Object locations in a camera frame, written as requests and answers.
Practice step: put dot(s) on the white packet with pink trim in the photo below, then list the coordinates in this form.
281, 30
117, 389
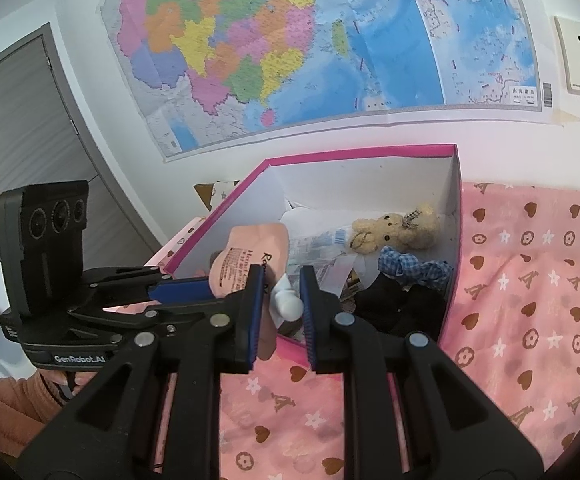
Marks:
335, 275

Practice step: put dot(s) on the blue gingham scrunchie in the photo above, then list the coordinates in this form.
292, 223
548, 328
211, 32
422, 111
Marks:
410, 265

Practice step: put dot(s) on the colourful wall map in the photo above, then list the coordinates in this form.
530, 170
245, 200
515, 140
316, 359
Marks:
295, 50

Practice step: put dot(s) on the beige plush teddy bear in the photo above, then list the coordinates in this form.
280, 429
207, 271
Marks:
390, 230

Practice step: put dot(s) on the grey door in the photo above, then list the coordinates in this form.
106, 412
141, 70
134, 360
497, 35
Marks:
30, 125

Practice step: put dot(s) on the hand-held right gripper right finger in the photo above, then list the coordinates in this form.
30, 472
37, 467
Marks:
309, 310

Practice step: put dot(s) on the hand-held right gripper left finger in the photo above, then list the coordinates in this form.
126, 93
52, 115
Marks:
255, 310

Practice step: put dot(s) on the pink hand cream tube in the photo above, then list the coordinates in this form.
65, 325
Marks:
250, 245

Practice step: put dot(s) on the pink printed blanket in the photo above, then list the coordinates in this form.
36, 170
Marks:
520, 310

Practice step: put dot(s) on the brown headboard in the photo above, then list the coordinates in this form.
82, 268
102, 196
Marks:
204, 194

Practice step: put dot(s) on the clear plastic printed packet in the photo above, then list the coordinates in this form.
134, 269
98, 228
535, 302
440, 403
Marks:
320, 245

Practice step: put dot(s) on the black fabric item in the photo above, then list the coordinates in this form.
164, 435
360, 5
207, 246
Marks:
400, 310

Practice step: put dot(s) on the person's left forearm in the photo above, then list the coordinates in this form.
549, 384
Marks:
5, 410

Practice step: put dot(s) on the white star print pillow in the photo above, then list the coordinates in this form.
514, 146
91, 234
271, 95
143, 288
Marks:
227, 190

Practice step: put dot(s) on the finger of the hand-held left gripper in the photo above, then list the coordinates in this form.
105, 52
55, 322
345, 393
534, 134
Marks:
185, 290
180, 312

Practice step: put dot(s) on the pink cardboard box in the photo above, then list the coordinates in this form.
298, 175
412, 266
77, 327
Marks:
360, 180

